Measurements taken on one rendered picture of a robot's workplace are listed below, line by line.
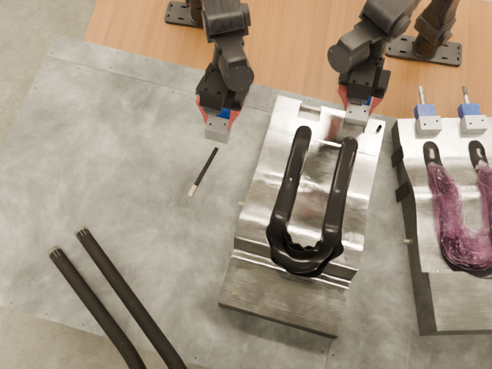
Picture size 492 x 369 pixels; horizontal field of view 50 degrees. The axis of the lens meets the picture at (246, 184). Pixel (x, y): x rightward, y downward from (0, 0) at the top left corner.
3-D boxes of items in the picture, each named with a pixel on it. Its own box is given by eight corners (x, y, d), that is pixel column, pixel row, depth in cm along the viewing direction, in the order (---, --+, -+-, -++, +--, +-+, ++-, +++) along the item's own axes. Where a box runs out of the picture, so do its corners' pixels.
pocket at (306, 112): (299, 107, 128) (301, 100, 124) (321, 113, 127) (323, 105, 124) (294, 124, 126) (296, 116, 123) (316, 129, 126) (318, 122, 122)
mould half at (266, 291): (275, 113, 133) (279, 84, 120) (376, 138, 131) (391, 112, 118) (218, 306, 116) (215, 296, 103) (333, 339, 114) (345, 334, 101)
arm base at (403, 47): (472, 49, 131) (473, 26, 134) (392, 37, 132) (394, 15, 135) (460, 67, 139) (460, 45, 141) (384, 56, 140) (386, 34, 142)
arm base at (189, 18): (236, 15, 134) (240, -7, 137) (159, 3, 135) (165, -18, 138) (236, 34, 142) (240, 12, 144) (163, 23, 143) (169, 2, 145)
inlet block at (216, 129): (222, 88, 123) (221, 77, 118) (242, 94, 122) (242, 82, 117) (205, 138, 119) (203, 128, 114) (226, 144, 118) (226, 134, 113)
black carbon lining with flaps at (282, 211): (295, 127, 124) (299, 107, 115) (362, 143, 123) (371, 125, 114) (256, 267, 112) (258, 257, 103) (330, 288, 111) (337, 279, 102)
